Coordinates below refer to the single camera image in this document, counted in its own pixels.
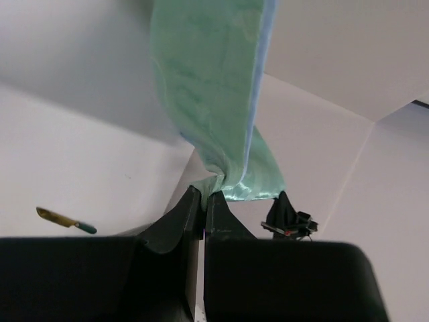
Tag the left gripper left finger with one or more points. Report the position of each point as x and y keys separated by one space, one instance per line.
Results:
x=149 y=276

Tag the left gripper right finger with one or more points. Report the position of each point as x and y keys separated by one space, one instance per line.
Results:
x=251 y=279

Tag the teal patterned cloth napkin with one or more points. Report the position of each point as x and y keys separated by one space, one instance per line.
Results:
x=208 y=59

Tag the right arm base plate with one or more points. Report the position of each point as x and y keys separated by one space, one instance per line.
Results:
x=287 y=223

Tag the gold knife green handle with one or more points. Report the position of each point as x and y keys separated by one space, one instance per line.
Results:
x=64 y=221

